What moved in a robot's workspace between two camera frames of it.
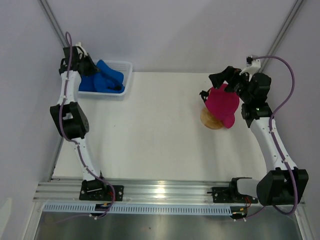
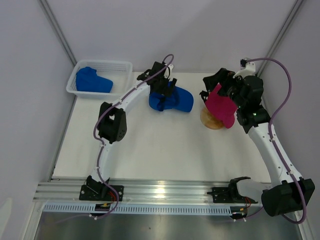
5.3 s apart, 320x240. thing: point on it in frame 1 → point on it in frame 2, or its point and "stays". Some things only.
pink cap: (223, 104) stays
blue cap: (106, 79) → (181, 99)
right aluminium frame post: (281, 33) stays
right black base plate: (223, 195) stays
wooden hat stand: (209, 121) stays
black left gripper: (94, 68) → (166, 91)
